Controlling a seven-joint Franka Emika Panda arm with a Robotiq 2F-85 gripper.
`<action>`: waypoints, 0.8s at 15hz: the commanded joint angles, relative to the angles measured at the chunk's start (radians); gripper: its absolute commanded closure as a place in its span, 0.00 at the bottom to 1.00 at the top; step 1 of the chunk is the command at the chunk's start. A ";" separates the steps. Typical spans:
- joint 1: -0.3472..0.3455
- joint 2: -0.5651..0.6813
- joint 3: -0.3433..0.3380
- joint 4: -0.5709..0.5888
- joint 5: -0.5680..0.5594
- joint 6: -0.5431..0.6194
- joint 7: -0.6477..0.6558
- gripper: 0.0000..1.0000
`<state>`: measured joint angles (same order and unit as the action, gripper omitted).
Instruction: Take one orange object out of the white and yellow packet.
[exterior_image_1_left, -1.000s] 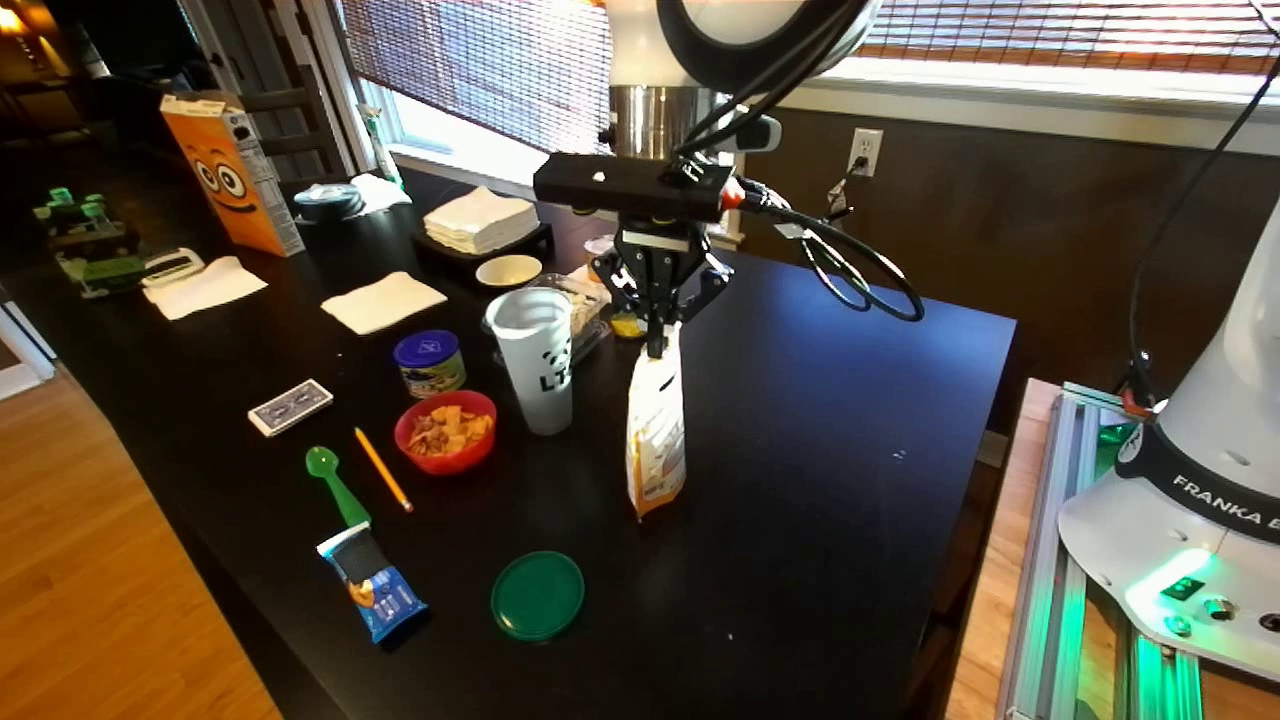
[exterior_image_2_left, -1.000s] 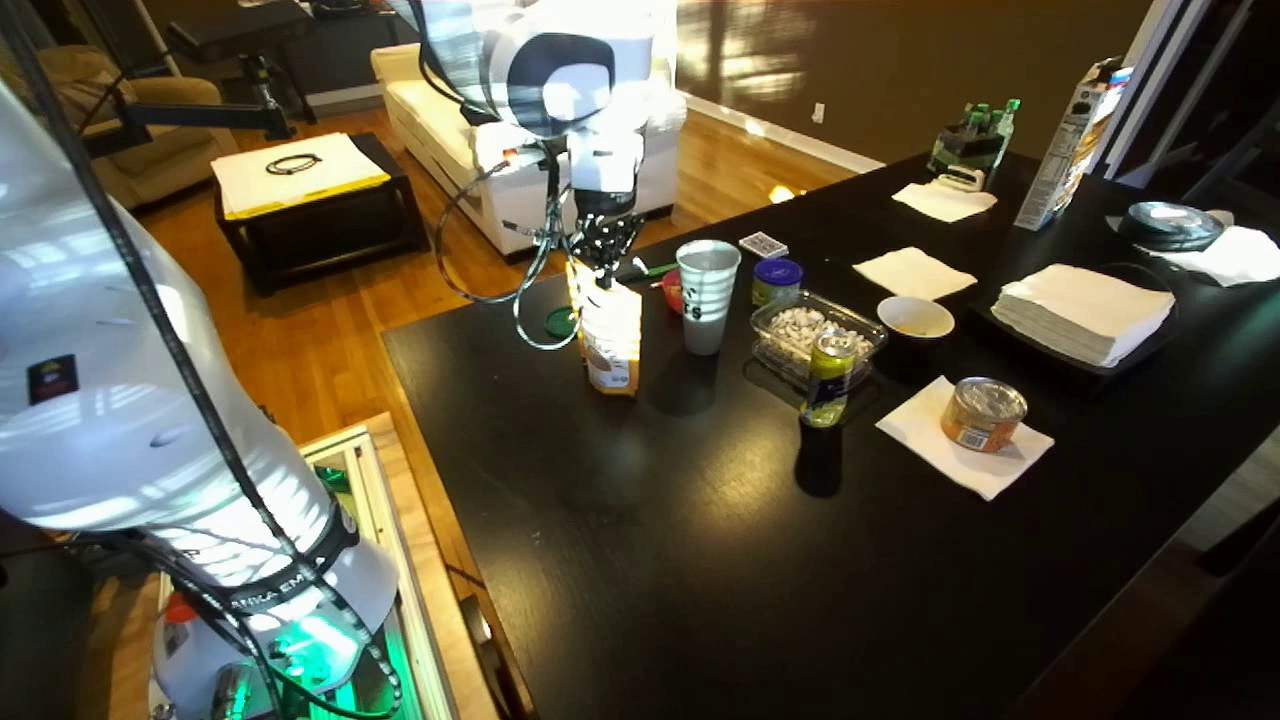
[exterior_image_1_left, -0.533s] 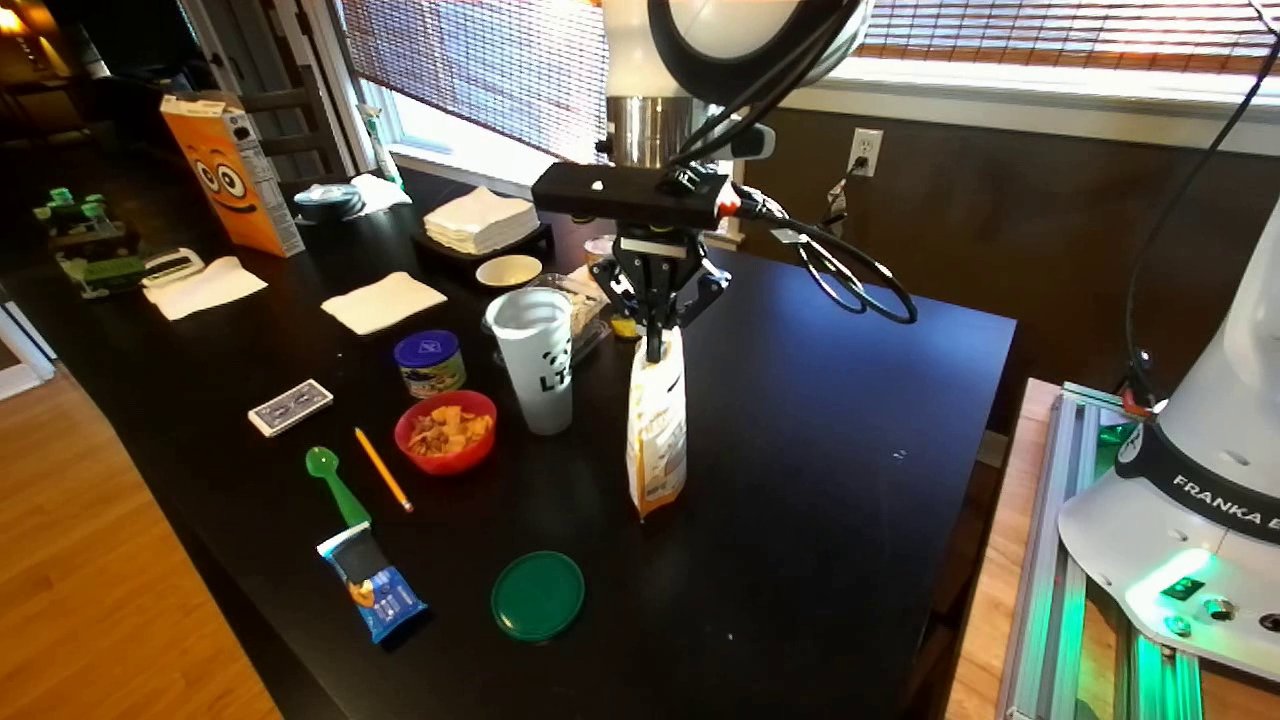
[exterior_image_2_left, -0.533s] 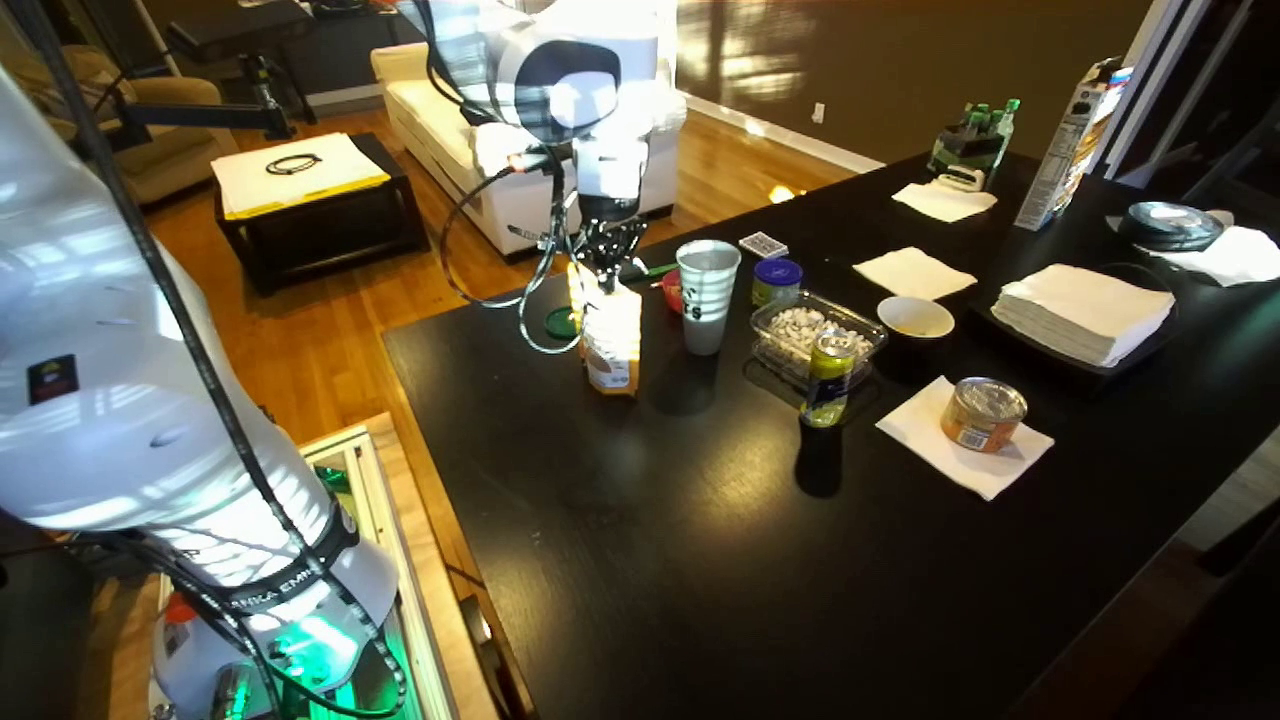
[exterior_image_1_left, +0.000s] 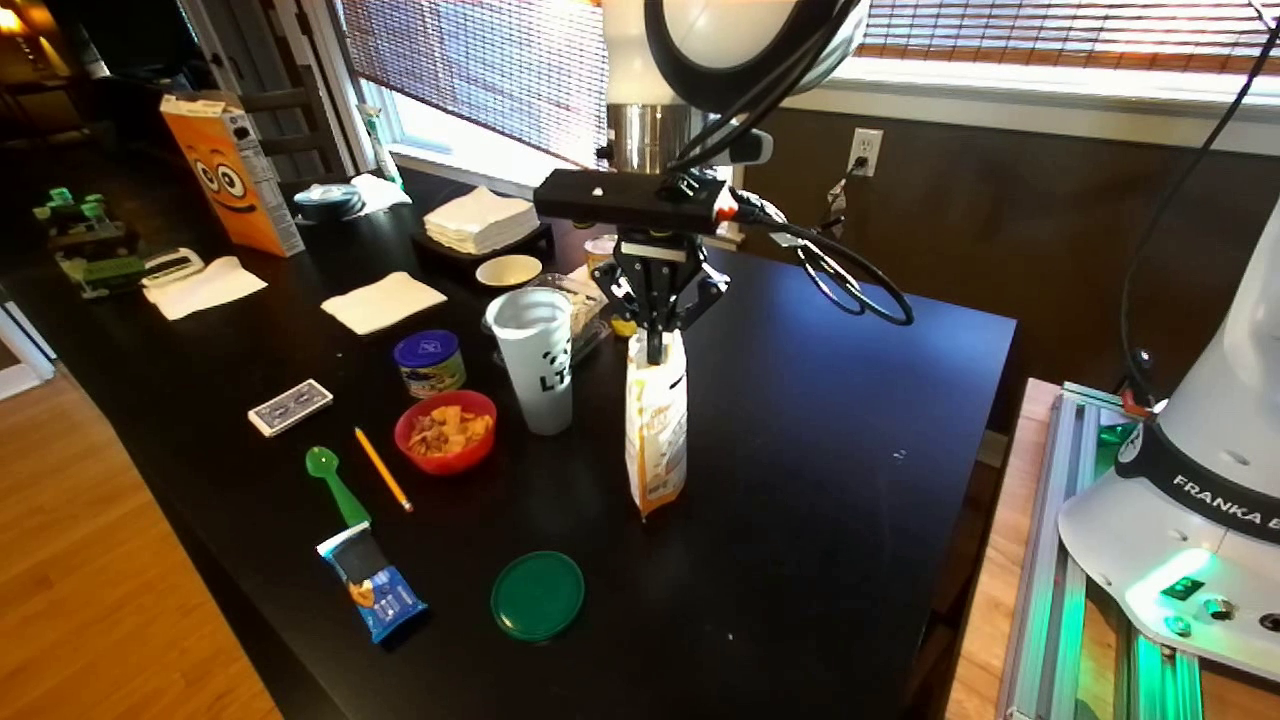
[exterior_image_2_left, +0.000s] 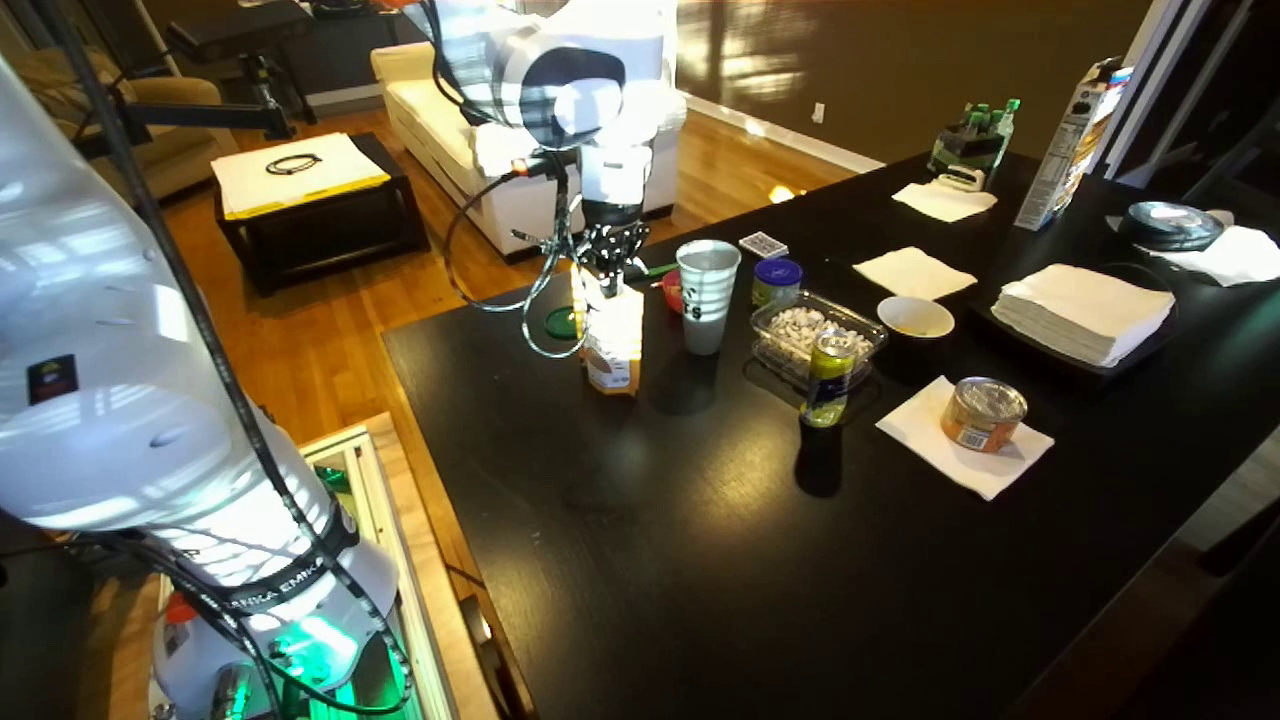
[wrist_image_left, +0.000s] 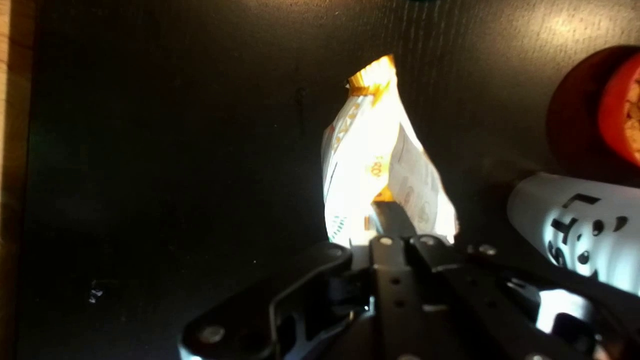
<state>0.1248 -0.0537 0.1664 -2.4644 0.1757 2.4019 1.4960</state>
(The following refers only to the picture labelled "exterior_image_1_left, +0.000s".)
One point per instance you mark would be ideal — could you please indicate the red bowl with cereal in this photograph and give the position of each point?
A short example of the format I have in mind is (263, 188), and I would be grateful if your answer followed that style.
(444, 435)

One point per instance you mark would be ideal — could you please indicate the small jar with blue lid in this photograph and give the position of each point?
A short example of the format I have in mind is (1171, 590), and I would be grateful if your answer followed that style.
(430, 360)

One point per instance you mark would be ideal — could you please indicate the clear plastic food container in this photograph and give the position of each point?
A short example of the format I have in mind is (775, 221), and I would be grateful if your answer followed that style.
(586, 310)

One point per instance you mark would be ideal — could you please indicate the orange pencil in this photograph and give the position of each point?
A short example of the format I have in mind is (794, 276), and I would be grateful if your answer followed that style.
(383, 469)

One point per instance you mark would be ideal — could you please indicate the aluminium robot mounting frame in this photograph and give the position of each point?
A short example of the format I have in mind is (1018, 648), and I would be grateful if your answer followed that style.
(1066, 560)

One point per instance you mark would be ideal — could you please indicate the white paper cup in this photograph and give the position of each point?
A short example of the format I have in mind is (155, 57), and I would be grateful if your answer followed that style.
(541, 360)

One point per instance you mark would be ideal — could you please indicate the blue snack wrapper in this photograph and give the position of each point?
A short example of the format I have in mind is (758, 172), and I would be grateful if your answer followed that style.
(375, 585)

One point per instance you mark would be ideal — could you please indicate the small white bowl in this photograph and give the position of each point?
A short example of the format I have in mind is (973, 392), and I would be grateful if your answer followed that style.
(508, 271)

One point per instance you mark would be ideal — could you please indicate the white crumpled paper napkin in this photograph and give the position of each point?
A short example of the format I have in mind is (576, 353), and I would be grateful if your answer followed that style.
(207, 288)

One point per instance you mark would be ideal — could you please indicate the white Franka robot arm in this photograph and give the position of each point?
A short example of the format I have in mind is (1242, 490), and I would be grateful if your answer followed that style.
(1203, 440)

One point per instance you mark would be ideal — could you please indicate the white wall outlet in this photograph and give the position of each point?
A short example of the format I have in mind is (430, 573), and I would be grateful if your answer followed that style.
(866, 148)

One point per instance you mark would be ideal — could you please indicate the green plastic spoon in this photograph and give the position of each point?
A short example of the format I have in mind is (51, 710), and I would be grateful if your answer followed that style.
(334, 483)

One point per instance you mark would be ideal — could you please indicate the white cloth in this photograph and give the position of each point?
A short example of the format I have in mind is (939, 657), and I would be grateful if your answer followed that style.
(383, 193)

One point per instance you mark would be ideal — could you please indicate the stack of white napkins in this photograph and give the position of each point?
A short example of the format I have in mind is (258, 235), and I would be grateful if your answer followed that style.
(480, 221)

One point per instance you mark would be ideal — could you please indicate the small white device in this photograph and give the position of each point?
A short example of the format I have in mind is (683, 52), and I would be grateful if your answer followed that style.
(171, 261)

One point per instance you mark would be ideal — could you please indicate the playing card deck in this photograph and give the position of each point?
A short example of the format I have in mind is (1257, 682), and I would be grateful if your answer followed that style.
(289, 406)

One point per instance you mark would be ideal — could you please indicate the white square paper napkin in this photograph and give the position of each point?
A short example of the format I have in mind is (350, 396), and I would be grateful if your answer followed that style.
(383, 303)

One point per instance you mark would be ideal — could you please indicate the green stapler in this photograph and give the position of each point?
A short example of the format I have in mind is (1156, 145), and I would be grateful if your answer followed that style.
(101, 271)

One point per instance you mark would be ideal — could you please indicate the green round plastic lid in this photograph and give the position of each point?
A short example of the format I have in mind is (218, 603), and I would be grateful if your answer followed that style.
(538, 597)

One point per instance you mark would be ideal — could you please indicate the black napkin tray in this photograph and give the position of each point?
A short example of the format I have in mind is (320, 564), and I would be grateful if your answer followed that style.
(532, 245)

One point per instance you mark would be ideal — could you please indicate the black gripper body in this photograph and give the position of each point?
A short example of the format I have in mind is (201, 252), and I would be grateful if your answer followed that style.
(661, 265)

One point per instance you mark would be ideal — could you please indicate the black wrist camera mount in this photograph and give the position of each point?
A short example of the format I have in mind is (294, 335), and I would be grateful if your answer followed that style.
(626, 199)

